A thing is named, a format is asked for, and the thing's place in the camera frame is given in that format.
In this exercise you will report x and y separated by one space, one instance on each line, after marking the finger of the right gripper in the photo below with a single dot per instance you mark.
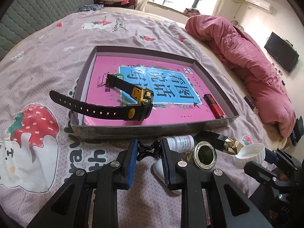
259 173
280 158

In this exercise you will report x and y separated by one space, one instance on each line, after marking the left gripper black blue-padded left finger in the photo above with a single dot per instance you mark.
89 199

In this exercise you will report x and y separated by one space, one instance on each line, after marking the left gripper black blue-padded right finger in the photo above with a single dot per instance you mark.
208 198

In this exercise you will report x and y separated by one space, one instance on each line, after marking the white ribbed bottle cap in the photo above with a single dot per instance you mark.
253 152

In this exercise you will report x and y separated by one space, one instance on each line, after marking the white earbuds case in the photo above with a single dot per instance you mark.
158 170

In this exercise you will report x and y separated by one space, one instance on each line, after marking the black gold perfume bottle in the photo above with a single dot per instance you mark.
219 142

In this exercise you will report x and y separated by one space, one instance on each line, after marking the black hair clip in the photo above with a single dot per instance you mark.
153 150

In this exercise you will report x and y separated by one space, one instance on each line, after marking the black yellow wrist watch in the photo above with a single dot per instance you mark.
116 99

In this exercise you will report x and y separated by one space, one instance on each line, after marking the white pill bottle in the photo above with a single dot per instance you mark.
181 144

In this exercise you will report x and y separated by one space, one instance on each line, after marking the black gold labelled box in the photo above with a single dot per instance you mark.
251 104

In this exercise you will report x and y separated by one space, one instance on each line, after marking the strawberry print bed sheet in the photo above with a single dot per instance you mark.
52 59

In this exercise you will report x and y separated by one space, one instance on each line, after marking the shallow grey cardboard tray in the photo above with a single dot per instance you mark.
179 85

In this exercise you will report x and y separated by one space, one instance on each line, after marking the pink crumpled duvet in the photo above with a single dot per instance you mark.
239 52

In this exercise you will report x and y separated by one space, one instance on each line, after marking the patterned bag on sill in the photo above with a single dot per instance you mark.
189 12

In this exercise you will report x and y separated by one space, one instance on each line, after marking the dark blue floral cloth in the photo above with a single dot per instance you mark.
91 7

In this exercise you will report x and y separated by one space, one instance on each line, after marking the grey quilted headboard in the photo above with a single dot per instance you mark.
24 17

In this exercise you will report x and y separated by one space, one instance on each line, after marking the black wall television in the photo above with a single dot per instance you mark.
282 51

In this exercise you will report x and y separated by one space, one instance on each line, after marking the white wall air conditioner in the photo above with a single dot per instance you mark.
260 3

